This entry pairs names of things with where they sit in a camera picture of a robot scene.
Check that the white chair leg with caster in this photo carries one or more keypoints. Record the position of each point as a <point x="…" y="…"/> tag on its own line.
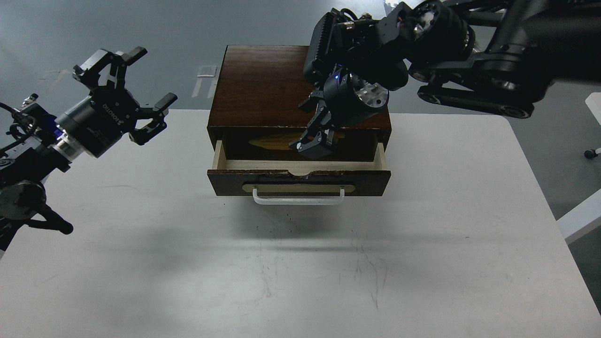
<point x="592" y="153"/>

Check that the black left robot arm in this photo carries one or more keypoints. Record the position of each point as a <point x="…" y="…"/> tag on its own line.
<point x="44" y="143"/>

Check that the wooden drawer with white handle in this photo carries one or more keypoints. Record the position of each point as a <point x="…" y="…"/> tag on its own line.
<point x="271" y="182"/>

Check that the yellow corn cob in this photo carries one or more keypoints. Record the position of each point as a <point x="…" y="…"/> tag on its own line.
<point x="275" y="141"/>

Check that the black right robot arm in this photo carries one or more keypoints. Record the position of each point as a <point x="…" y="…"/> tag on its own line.
<point x="492" y="56"/>

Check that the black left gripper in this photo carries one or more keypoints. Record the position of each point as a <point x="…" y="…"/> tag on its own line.
<point x="101" y="119"/>

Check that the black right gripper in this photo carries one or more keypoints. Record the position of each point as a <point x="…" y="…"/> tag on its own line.
<point x="341" y="99"/>

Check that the dark wooden drawer cabinet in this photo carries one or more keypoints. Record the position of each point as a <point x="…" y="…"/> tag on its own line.
<point x="258" y="92"/>

